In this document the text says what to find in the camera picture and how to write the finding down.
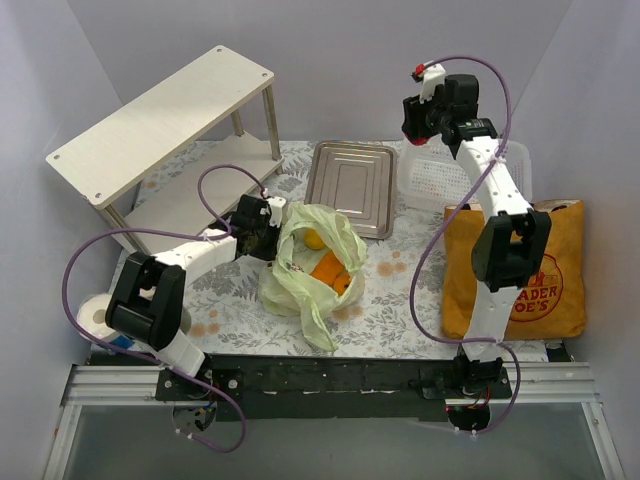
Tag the white plastic perforated basket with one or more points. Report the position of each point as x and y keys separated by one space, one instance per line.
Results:
x=428 y=178

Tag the stainless steel tray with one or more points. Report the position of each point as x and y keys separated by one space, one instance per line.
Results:
x=358 y=181

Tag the aluminium frame rail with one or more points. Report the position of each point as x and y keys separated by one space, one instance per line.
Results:
x=542 y=383

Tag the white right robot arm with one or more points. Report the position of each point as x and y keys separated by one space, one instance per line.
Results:
x=510 y=248

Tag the floral patterned table mat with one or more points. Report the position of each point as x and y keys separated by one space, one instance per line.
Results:
x=228 y=317

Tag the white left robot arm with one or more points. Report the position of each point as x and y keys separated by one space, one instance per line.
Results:
x=147 y=304

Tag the long orange toy bread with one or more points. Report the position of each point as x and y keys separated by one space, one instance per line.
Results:
x=328 y=269

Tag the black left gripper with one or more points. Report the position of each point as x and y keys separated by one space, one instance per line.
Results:
x=267 y=240

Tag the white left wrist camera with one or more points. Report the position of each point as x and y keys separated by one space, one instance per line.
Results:
x=276 y=210

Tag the mustard yellow tote bag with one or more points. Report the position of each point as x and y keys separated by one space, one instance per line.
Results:
x=553 y=303

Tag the white wooden two-tier shelf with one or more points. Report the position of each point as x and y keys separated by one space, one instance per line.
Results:
x=123 y=149

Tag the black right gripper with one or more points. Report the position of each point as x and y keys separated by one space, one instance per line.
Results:
x=413 y=122

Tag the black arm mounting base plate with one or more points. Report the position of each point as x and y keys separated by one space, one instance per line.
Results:
x=289 y=387

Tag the yellow toy lemon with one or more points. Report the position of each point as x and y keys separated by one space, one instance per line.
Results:
x=313 y=241

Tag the light green plastic grocery bag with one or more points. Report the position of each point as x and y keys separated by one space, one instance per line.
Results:
x=288 y=293

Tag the orange toy donut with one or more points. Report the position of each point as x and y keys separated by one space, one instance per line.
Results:
x=341 y=284

